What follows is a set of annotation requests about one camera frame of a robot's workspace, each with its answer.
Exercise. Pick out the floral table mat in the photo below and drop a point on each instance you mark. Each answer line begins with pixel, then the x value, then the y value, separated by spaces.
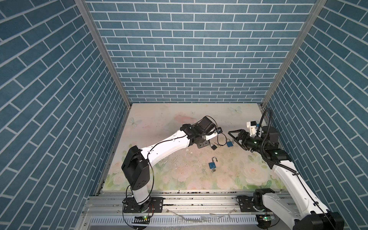
pixel 188 169

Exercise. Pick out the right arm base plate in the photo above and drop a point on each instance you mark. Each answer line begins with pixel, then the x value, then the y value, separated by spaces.
pixel 246 205

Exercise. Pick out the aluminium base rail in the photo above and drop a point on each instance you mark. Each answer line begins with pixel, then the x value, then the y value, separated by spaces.
pixel 182 210

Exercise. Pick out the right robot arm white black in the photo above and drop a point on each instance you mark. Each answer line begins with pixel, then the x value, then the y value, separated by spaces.
pixel 311 213

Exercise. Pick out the blue padlock with key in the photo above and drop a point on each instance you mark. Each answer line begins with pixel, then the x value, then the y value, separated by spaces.
pixel 212 165

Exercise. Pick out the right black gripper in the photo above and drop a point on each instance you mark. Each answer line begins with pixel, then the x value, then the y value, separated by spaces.
pixel 243 132

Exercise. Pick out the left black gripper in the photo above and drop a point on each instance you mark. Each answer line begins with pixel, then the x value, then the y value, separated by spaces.
pixel 207 142

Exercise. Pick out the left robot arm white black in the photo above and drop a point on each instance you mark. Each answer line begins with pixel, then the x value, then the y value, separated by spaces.
pixel 138 163

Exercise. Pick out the black padlock with keys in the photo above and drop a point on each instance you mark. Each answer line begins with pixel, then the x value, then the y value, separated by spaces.
pixel 213 147

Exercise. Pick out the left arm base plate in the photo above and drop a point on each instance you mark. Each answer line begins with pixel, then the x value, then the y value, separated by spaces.
pixel 154 204

